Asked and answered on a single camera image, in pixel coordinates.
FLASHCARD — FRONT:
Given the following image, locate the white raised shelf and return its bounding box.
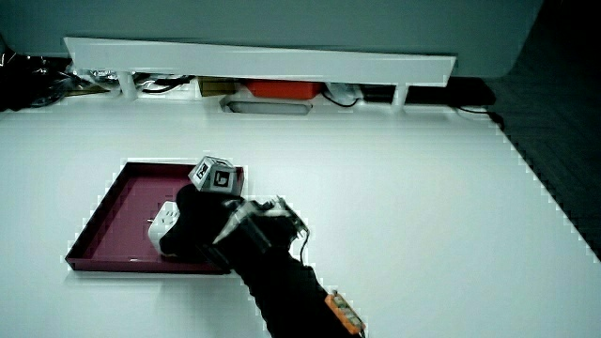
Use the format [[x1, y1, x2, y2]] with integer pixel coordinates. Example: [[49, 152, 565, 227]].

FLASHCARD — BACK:
[[62, 36, 457, 107]]

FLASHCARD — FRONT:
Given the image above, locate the white plastic bag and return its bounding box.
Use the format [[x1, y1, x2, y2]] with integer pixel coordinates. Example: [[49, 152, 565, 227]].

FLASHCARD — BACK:
[[323, 82, 364, 107]]

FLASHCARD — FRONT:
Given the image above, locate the grey flat tray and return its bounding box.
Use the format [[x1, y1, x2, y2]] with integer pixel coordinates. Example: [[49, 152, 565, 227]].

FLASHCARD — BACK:
[[219, 97, 315, 117]]

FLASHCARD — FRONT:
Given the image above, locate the person's right hand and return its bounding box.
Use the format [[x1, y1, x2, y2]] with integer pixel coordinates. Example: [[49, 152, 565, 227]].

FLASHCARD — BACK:
[[158, 155, 247, 264]]

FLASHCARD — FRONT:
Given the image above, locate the person's right forearm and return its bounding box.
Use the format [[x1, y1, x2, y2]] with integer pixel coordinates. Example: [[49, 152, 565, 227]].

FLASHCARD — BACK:
[[202, 195, 365, 338]]

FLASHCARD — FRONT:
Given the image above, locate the orange forearm-mounted device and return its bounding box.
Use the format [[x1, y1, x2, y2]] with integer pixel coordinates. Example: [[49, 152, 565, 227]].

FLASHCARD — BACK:
[[323, 289, 368, 337]]

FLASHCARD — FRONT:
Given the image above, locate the black cable bundle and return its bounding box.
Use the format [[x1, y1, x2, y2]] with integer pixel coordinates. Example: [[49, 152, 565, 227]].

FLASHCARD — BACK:
[[134, 73, 196, 95]]

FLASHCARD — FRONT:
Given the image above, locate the brown cardboard box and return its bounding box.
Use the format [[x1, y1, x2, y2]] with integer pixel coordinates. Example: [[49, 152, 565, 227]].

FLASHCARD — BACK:
[[196, 76, 239, 99]]

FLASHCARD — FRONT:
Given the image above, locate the black crumpled bag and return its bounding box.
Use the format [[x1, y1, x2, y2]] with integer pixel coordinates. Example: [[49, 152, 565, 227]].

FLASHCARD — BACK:
[[0, 49, 81, 113]]

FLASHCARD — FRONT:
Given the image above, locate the orange box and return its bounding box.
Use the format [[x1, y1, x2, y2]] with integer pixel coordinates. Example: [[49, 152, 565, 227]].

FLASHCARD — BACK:
[[245, 79, 326, 101]]

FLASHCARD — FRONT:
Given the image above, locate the maroon tray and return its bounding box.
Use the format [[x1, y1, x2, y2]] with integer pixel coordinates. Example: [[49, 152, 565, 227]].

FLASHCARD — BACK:
[[65, 161, 248, 275]]

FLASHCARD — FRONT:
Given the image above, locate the white socket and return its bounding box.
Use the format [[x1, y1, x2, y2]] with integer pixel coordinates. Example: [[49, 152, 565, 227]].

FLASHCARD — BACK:
[[146, 200, 182, 257]]

